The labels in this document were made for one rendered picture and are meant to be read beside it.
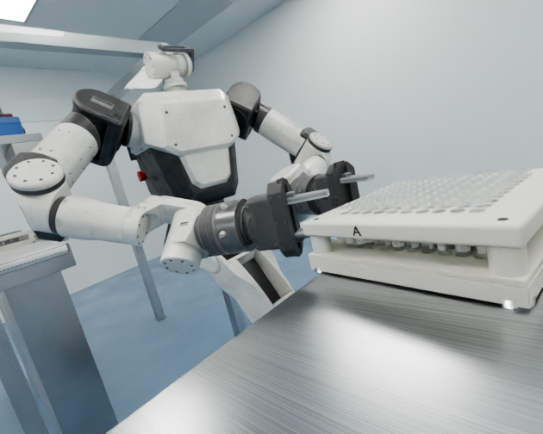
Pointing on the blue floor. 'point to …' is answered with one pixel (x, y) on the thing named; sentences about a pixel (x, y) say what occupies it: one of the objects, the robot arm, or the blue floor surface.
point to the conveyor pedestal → (57, 355)
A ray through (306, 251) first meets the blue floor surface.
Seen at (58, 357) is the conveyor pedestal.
